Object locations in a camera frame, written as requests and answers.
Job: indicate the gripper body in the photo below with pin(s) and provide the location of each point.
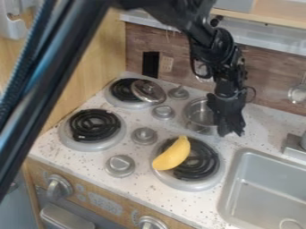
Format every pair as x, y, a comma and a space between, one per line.
228, 110

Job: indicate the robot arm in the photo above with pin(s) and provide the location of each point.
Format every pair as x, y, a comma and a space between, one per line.
207, 38

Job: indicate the silver pot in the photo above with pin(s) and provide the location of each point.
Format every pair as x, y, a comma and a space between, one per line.
196, 114

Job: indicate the silver pot lid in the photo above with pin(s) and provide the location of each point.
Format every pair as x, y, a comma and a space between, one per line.
148, 91

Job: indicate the yellow toy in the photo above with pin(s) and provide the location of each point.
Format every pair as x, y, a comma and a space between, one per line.
173, 155

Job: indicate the silver hanging ladle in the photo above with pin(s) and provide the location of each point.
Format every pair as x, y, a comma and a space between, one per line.
297, 93

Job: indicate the toy sink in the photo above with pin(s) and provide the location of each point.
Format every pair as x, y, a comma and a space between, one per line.
267, 190

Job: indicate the toy stove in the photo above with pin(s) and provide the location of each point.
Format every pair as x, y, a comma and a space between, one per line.
93, 126

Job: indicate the black metal bar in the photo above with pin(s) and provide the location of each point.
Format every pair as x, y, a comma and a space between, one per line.
43, 74

